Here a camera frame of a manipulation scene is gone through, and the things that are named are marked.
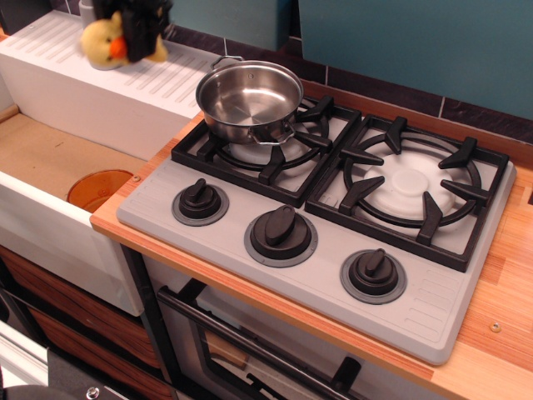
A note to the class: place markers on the black left burner grate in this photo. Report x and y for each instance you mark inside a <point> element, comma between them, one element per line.
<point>286,173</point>

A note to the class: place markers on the black right burner grate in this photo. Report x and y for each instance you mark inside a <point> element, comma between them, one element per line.
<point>434,197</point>

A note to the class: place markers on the grey toy faucet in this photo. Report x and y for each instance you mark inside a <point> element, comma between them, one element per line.
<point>87,12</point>

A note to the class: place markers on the black left stove knob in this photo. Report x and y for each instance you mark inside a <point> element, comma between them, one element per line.
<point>200,204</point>

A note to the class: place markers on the orange sink drain disc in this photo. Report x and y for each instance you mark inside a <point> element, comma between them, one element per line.
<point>92,191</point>

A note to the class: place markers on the wooden drawer fronts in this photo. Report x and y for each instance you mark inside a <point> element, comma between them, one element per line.
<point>85,329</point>

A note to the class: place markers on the white toy sink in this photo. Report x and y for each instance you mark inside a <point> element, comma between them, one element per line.
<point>61,120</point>

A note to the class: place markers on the black right stove knob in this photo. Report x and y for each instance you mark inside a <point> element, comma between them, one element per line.
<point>373,276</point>

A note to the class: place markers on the black stove knob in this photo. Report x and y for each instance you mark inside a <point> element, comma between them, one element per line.
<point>373,276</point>
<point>281,238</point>
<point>200,204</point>

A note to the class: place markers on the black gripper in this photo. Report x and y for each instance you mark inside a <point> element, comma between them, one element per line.
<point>140,23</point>

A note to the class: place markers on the black burner grate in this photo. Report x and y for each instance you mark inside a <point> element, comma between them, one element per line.
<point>286,173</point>
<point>434,197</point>

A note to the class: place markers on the black middle stove knob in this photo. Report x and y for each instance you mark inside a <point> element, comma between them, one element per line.
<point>281,238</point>

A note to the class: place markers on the grey toy stove top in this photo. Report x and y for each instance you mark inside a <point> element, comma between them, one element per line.
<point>424,321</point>

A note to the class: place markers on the yellow stuffed duck toy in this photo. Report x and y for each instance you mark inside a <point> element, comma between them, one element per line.
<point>104,45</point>

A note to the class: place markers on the oven door with handle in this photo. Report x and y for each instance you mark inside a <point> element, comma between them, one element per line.
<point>240,352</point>

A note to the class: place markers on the stainless steel pan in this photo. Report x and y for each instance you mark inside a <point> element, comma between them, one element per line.
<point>250,102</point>

